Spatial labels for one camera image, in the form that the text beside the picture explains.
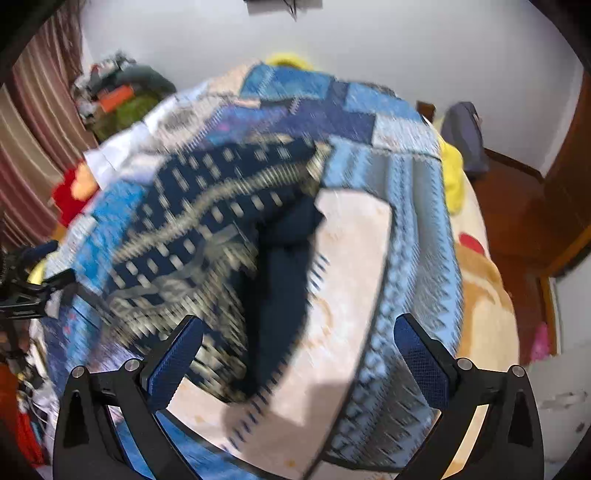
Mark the navy patterned garment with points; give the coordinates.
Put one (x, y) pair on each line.
(281, 277)

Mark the striped curtain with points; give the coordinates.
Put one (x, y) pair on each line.
(37, 138)

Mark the red plush toy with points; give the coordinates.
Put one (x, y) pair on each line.
(69, 194)

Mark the wooden door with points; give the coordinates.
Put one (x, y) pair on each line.
(570, 161)

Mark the pile of clothes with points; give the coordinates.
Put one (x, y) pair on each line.
(129, 101)

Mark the blue patchwork blanket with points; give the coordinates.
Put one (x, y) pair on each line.
(360, 120)

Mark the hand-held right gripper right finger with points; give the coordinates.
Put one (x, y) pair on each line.
(422, 364)

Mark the yellow cloth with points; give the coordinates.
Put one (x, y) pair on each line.
(452, 170)
(288, 60)

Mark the pink object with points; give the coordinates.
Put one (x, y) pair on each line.
(540, 342)

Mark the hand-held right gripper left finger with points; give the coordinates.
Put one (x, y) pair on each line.
(178, 361)

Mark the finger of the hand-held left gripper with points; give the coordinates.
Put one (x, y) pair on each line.
(60, 279)
(39, 251)

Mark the cream bear-print blanket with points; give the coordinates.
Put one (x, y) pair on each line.
(485, 295)

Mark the grey bag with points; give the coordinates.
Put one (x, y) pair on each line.
(466, 134)

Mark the white cloth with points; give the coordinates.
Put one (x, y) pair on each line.
(111, 157)

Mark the red cloth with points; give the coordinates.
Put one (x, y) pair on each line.
(30, 436)

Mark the wooden bedpost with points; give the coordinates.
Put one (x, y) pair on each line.
(425, 110)

